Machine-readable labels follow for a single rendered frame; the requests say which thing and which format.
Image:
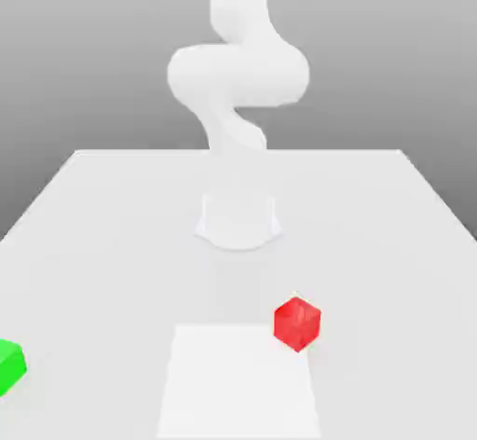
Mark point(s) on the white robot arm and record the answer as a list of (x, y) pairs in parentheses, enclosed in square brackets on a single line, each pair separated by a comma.
[(238, 74)]

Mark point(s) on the small red cube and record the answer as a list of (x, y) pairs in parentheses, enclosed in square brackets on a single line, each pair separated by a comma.
[(297, 323)]

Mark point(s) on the small green cube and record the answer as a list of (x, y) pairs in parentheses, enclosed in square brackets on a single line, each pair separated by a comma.
[(9, 367)]

